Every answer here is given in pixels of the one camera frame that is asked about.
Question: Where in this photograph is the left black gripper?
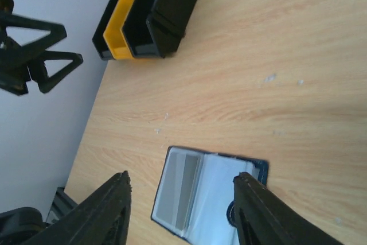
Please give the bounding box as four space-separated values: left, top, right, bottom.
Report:
0 0 84 98

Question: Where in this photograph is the blue leather card holder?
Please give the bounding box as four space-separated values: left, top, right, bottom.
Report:
151 146 269 244

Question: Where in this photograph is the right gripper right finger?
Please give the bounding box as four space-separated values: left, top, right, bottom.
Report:
233 172 341 245

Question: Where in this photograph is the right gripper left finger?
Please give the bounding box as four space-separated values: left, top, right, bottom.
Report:
24 171 132 244

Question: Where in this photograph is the yellow storage bin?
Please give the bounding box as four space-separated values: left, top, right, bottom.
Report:
103 0 134 60

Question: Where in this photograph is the right black storage bin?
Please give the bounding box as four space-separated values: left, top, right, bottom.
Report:
122 0 197 59

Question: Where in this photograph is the left black storage bin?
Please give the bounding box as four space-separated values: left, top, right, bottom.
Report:
92 0 118 61

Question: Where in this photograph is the black storage bin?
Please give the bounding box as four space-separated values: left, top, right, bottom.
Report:
122 0 197 59
92 0 118 61

